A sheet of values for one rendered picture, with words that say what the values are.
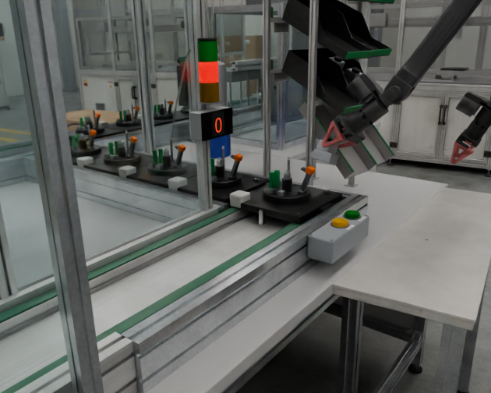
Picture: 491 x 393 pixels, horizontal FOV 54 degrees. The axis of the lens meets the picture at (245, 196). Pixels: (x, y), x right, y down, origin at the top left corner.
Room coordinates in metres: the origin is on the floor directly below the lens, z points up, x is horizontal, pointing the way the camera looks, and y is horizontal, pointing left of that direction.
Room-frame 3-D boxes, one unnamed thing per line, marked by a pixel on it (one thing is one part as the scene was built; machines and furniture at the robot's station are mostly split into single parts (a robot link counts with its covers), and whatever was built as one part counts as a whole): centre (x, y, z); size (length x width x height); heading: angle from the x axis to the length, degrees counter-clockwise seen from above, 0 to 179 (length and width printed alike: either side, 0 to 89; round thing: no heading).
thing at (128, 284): (1.11, 0.08, 0.91); 0.84 x 0.28 x 0.10; 142
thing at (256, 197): (1.33, -0.12, 0.96); 0.24 x 0.24 x 0.02; 52
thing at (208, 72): (1.25, 0.09, 1.33); 0.05 x 0.05 x 0.05
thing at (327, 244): (1.13, -0.24, 0.93); 0.21 x 0.07 x 0.06; 142
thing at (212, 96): (1.25, 0.09, 1.28); 0.05 x 0.05 x 0.05
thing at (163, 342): (1.02, -0.07, 0.91); 0.89 x 0.06 x 0.11; 142
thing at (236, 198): (1.31, 0.02, 0.97); 0.05 x 0.05 x 0.04; 52
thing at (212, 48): (1.25, 0.09, 1.38); 0.05 x 0.05 x 0.05
